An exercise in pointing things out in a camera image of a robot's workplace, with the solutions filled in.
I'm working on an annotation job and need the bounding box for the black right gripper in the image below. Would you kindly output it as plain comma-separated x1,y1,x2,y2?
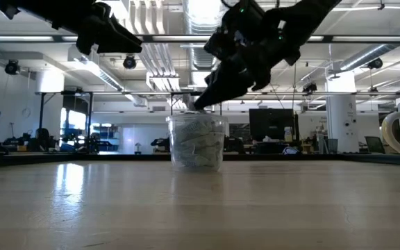
193,20,301,110

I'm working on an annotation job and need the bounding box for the black monitor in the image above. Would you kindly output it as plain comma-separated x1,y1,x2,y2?
249,108,300,142

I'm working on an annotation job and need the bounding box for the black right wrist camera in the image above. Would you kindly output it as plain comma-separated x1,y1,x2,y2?
203,0,267,62

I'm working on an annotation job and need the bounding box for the black office chair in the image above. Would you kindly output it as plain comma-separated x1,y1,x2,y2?
365,136,387,155

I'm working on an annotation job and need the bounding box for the slanted silver duct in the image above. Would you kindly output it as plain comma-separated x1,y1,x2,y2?
338,20,400,72

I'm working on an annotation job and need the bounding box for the white pillar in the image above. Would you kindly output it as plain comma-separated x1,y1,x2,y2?
326,71,360,153

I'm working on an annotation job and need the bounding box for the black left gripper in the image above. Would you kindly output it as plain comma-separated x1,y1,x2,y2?
76,3,143,56

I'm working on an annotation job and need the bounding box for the clear plastic cup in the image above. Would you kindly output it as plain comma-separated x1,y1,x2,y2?
165,113,228,172

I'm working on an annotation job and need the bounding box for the silver ventilation duct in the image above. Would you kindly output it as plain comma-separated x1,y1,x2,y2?
182,0,231,70

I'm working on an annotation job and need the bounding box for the tall black stand frame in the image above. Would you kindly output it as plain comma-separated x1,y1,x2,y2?
35,90,94,153

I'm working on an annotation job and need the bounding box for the grey waste bin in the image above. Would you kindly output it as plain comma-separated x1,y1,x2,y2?
326,138,339,154

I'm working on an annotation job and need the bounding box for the black ceiling spotlight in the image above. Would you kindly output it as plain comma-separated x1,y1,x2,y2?
123,55,138,69
367,58,384,70
4,59,21,76

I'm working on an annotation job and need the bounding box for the black aluminium table frame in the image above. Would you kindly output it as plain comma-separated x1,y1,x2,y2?
0,151,400,170

